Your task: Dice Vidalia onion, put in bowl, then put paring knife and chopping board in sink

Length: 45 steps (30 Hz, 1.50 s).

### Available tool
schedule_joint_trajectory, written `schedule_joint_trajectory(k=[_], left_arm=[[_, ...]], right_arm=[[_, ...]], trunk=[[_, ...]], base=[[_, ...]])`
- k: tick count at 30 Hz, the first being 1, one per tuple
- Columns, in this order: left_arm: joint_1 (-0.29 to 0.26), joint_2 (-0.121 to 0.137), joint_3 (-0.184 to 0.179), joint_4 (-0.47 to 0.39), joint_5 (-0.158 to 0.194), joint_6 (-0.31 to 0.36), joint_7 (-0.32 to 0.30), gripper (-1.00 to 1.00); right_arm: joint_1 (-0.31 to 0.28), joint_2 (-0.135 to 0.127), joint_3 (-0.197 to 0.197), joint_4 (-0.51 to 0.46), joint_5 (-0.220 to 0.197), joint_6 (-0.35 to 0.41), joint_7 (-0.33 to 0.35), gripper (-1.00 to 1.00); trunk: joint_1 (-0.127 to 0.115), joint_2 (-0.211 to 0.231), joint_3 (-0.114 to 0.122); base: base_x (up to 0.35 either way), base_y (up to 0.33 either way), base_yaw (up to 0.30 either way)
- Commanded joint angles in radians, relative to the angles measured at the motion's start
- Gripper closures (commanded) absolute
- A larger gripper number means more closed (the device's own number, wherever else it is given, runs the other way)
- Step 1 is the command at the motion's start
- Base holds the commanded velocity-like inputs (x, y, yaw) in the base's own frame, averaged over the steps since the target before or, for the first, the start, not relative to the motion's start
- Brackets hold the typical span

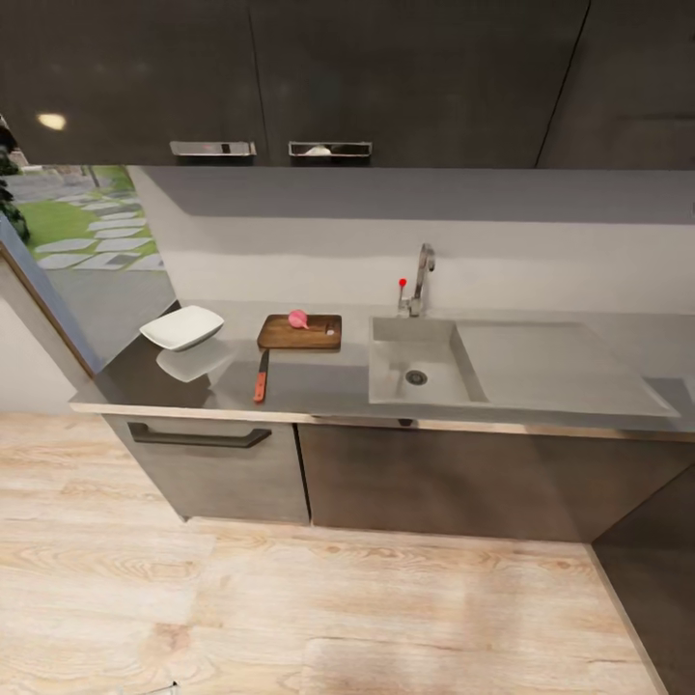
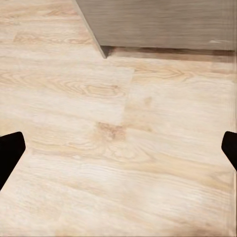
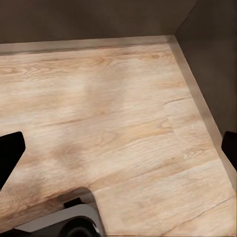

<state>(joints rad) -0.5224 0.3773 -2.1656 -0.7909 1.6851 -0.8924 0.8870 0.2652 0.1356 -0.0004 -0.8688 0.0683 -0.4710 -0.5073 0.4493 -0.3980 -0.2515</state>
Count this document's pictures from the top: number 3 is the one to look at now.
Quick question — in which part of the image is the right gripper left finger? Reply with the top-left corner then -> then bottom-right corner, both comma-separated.
0,131 -> 26,191

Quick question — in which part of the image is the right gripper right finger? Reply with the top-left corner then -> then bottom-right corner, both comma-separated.
221,131 -> 237,171

